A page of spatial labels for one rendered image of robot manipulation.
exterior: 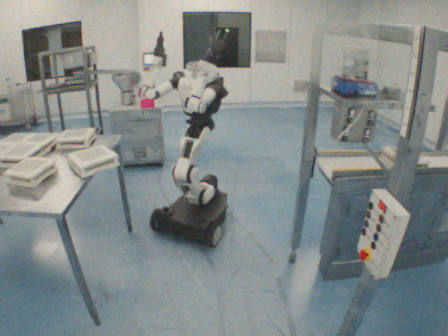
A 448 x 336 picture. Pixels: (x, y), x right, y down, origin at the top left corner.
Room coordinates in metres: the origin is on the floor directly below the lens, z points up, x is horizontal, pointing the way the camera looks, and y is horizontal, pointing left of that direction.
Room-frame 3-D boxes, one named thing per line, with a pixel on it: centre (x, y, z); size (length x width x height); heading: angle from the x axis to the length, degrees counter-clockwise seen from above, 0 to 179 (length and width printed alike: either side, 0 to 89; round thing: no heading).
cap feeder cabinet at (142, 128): (3.71, 1.07, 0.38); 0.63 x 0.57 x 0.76; 100
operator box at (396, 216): (0.77, -0.53, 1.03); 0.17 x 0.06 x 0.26; 4
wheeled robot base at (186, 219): (2.34, 0.22, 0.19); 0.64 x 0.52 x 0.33; 157
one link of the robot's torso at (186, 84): (2.40, 0.18, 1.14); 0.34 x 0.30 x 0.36; 44
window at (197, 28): (6.48, 0.14, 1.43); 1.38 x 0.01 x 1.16; 100
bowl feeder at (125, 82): (3.75, 1.13, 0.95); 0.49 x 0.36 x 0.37; 100
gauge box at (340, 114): (1.51, -0.69, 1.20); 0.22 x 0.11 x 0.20; 94
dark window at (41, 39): (5.88, 3.45, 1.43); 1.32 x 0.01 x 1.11; 100
